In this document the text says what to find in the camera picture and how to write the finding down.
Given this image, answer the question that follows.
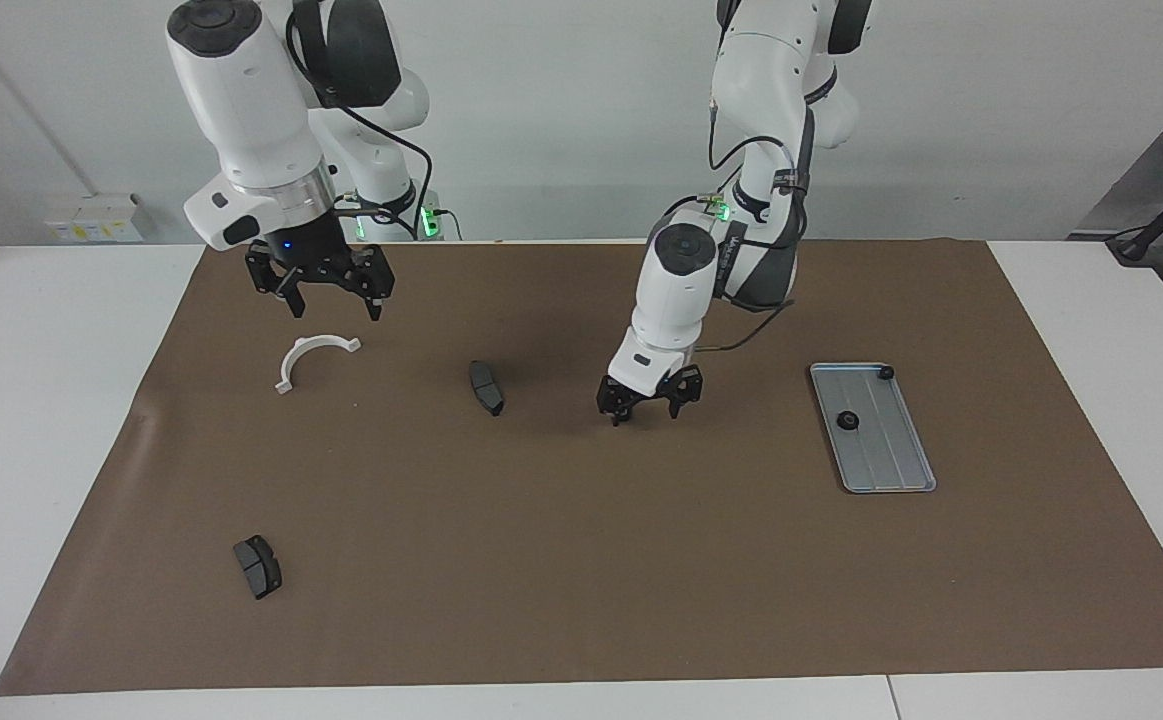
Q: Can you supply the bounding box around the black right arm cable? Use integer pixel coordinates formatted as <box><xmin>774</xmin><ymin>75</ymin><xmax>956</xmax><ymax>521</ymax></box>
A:
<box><xmin>286</xmin><ymin>0</ymin><xmax>434</xmax><ymax>241</ymax></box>

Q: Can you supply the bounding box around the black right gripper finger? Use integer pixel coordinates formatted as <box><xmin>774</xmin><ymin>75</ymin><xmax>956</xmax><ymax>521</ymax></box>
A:
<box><xmin>346</xmin><ymin>248</ymin><xmax>395</xmax><ymax>323</ymax></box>
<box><xmin>245</xmin><ymin>250</ymin><xmax>307</xmax><ymax>319</ymax></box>

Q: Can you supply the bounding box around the white wall socket box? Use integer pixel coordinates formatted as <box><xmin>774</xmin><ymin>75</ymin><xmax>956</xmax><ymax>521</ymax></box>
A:
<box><xmin>44</xmin><ymin>193</ymin><xmax>145</xmax><ymax>244</ymax></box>

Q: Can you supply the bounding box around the dark grey brake pad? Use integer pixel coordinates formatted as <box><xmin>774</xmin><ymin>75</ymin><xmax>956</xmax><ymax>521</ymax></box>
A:
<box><xmin>233</xmin><ymin>535</ymin><xmax>284</xmax><ymax>601</ymax></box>
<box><xmin>468</xmin><ymin>360</ymin><xmax>506</xmax><ymax>418</ymax></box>

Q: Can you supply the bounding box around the black left base cable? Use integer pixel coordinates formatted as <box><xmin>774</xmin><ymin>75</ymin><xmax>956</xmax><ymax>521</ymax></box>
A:
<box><xmin>659</xmin><ymin>193</ymin><xmax>717</xmax><ymax>223</ymax></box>

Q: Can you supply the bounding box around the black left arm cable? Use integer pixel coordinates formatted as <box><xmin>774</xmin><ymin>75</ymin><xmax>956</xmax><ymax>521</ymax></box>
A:
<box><xmin>696</xmin><ymin>90</ymin><xmax>812</xmax><ymax>353</ymax></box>

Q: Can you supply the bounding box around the grey metal tray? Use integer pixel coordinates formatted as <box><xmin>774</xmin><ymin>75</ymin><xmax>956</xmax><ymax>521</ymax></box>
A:
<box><xmin>809</xmin><ymin>362</ymin><xmax>938</xmax><ymax>495</ymax></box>

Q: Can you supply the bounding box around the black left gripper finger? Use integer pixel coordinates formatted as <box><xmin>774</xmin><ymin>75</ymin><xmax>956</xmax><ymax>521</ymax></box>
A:
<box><xmin>668</xmin><ymin>365</ymin><xmax>704</xmax><ymax>420</ymax></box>
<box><xmin>596</xmin><ymin>378</ymin><xmax>634</xmax><ymax>428</ymax></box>

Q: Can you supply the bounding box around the white curved plastic bracket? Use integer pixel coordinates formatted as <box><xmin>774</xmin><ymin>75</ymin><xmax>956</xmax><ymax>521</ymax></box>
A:
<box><xmin>274</xmin><ymin>335</ymin><xmax>363</xmax><ymax>395</ymax></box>

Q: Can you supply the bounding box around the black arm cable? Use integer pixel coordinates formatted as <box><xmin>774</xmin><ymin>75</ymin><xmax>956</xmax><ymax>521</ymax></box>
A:
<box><xmin>286</xmin><ymin>0</ymin><xmax>434</xmax><ymax>241</ymax></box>
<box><xmin>696</xmin><ymin>90</ymin><xmax>812</xmax><ymax>353</ymax></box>

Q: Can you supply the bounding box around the brown table mat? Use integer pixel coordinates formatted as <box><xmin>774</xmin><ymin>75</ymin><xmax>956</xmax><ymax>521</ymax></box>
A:
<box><xmin>0</xmin><ymin>238</ymin><xmax>1163</xmax><ymax>696</ymax></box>

